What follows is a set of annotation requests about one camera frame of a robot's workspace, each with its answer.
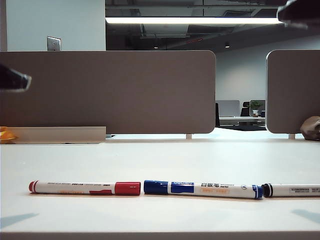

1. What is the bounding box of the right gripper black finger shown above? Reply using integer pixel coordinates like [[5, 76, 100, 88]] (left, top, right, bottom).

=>
[[276, 0, 320, 30]]

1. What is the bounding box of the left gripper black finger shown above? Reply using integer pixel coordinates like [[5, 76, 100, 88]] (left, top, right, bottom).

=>
[[0, 63, 33, 93]]

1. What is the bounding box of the red whiteboard marker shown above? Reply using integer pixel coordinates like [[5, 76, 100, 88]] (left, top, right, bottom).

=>
[[28, 180, 142, 196]]

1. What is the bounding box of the black whiteboard marker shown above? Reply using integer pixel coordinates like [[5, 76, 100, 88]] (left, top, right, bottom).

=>
[[261, 183, 320, 198]]

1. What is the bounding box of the blue whiteboard marker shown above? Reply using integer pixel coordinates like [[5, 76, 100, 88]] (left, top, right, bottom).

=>
[[143, 179, 264, 200]]

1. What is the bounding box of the orange object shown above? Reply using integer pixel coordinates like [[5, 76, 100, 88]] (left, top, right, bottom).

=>
[[0, 126, 20, 144]]

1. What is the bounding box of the potted green plant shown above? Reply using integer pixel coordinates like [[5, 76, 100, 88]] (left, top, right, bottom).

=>
[[249, 100, 263, 118]]

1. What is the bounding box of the black office chair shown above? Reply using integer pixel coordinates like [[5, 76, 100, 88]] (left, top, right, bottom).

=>
[[240, 101, 251, 117]]

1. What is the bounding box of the ceiling strip light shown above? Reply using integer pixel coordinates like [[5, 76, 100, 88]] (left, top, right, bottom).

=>
[[105, 16, 285, 25]]

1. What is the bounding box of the brown crumpled object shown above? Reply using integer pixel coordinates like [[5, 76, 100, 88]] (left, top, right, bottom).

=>
[[299, 115, 320, 140]]

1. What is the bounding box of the grey background divider panel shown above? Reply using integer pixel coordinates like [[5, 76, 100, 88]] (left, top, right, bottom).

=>
[[216, 99, 241, 118]]

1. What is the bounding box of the white background desk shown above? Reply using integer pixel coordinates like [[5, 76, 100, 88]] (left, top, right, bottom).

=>
[[219, 116, 267, 127]]

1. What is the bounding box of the metal wall plate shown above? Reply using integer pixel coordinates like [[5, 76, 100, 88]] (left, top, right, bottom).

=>
[[46, 36, 62, 52]]

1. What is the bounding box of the grey ceiling air duct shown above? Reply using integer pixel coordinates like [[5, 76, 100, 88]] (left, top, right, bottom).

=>
[[139, 23, 191, 39]]

